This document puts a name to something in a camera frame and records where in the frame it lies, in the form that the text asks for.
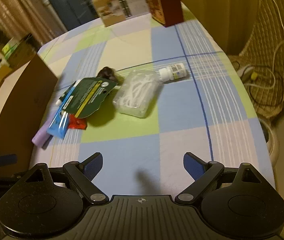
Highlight beige curtain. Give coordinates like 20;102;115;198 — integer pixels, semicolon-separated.
0;0;65;45

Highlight green blister card package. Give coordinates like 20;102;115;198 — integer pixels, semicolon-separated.
62;77;118;119

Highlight blue toothpaste tube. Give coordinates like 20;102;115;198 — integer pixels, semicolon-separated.
47;80;81;139

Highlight white pill bottle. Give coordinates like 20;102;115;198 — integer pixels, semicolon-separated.
158;63;188;82

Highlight dark red gift box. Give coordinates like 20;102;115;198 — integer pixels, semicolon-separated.
146;0;184;27

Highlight checked tablecloth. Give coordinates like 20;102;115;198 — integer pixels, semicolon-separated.
31;7;275;196

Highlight stacked cardboard boxes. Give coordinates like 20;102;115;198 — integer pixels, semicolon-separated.
0;34;37;79

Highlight white power strip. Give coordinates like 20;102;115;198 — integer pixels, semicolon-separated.
237;64;258;83

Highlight white product carton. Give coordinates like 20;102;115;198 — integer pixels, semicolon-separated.
92;0;149;27

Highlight quilted tan chair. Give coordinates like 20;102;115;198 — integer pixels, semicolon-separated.
229;0;284;119

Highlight clear box of floss picks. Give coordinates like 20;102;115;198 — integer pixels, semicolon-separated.
113;70;161;118

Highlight purple cleanser tube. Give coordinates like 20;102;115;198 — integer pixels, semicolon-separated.
32;122;50;147

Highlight small black cream tube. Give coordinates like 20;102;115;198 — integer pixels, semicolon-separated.
55;90;69;106

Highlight white charger cable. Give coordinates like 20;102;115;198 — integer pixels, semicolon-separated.
242;0;284;91

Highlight red snack packet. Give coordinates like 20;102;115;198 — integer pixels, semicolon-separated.
68;114;87;130

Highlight white round floor appliance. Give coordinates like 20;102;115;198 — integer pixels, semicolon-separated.
259;117;279;168

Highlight brown cardboard storage box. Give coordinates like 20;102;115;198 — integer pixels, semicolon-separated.
0;55;58;177

